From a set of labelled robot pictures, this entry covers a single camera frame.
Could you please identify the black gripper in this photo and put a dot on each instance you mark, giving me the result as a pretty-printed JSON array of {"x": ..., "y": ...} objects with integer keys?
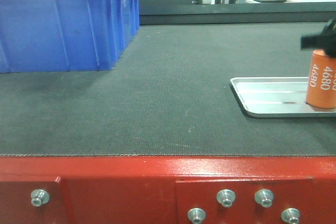
[{"x": 324, "y": 40}]

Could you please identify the orange cylindrical capacitor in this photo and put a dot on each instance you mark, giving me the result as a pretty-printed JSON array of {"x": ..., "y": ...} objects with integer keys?
[{"x": 321, "y": 83}]

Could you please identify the black conveyor belt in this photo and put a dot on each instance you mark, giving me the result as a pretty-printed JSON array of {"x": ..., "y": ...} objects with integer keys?
[{"x": 169, "y": 94}]

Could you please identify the blue bin on conveyor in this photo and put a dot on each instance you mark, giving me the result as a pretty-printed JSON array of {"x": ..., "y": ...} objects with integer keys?
[{"x": 65, "y": 35}]

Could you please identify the silver metal tray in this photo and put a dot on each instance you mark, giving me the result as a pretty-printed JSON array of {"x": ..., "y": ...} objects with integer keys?
[{"x": 276, "y": 97}]

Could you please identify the red conveyor frame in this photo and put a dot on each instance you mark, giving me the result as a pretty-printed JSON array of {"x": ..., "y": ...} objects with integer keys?
[{"x": 163, "y": 189}]

